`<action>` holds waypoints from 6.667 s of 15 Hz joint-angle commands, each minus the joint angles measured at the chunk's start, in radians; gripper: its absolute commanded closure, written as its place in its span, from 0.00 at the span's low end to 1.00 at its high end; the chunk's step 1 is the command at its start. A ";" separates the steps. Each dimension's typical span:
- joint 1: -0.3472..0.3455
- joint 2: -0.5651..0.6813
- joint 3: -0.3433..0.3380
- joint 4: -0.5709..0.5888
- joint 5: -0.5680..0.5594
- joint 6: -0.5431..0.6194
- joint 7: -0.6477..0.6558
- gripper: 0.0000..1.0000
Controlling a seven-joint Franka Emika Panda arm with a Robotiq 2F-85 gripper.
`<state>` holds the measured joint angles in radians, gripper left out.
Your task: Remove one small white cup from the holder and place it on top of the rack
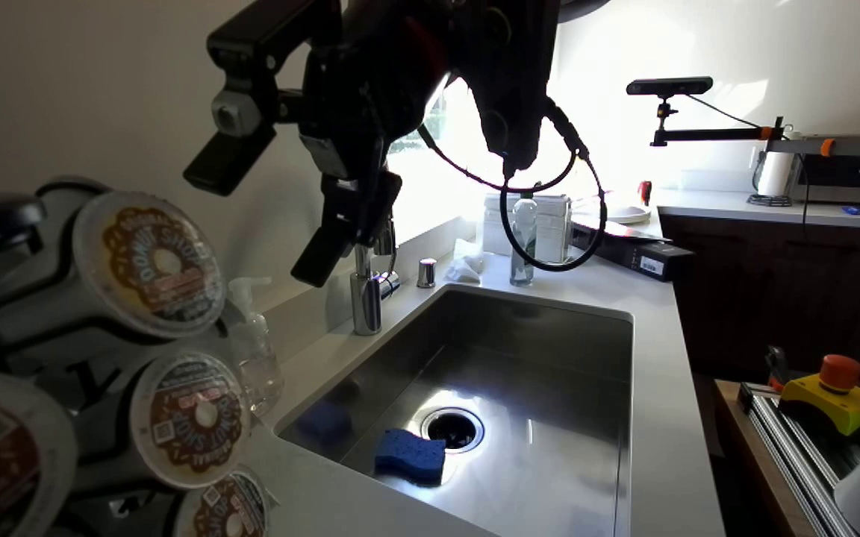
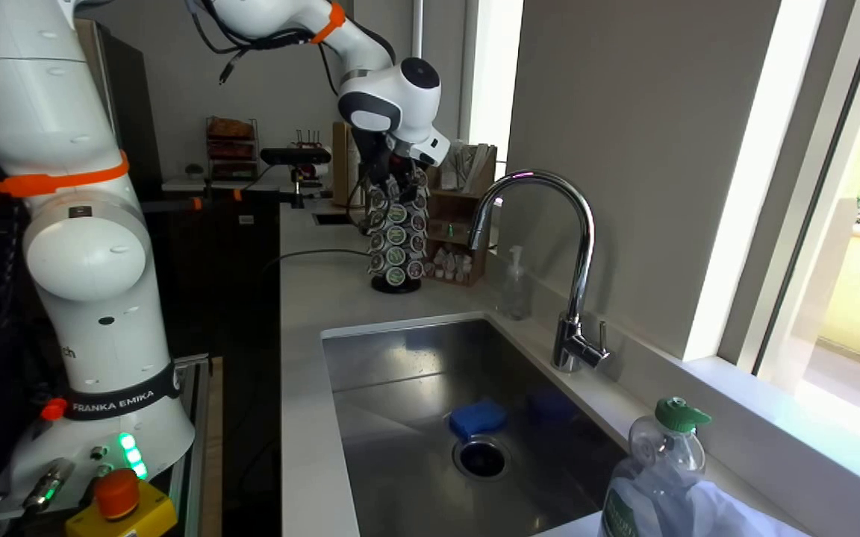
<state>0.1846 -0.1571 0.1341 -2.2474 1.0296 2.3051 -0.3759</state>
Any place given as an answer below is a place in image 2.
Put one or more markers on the stainless steel sink basin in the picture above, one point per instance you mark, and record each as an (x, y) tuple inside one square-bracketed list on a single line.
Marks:
[(400, 397)]

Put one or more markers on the yellow emergency stop box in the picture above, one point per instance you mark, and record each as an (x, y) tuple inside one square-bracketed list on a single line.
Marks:
[(118, 495)]

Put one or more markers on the brown stacked rack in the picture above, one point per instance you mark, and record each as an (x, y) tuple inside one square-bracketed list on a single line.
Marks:
[(231, 140)]

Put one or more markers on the black sink drain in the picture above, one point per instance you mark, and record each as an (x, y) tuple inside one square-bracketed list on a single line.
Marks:
[(478, 457)]

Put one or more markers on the beige cylindrical canister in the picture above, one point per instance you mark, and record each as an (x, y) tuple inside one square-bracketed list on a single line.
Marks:
[(345, 164)]

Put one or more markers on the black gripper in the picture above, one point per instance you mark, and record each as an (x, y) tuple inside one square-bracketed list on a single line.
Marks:
[(393, 167)]

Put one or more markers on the metal robot mounting rail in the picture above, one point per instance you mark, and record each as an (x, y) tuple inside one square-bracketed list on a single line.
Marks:
[(195, 448)]

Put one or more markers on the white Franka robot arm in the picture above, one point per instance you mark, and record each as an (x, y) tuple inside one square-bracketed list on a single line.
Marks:
[(89, 258)]

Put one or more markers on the wooden condiment organizer box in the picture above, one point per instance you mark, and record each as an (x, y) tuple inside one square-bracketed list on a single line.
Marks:
[(460, 199)]

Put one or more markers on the wooden cabinet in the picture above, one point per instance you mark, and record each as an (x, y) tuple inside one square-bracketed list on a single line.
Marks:
[(125, 100)]

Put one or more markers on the white coffee pod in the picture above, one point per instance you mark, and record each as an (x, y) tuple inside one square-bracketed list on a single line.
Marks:
[(394, 258), (394, 236)]

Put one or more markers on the clear soap dispenser bottle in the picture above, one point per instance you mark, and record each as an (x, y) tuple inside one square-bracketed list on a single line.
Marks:
[(518, 287)]

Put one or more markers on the blue sponge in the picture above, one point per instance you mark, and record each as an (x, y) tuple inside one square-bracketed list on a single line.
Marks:
[(478, 422)]

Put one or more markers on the dark cabinet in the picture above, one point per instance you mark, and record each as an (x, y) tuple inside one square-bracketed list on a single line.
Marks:
[(221, 330)]

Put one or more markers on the chrome gooseneck faucet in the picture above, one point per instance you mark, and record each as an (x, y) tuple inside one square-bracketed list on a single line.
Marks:
[(576, 346)]

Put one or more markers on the clear dish soap bottle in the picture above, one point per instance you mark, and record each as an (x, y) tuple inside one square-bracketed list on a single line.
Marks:
[(663, 467)]

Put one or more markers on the black flat box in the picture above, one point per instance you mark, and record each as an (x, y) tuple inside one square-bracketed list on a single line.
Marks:
[(333, 218)]

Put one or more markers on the black camera bar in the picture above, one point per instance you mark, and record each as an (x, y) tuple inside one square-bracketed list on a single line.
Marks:
[(295, 157)]

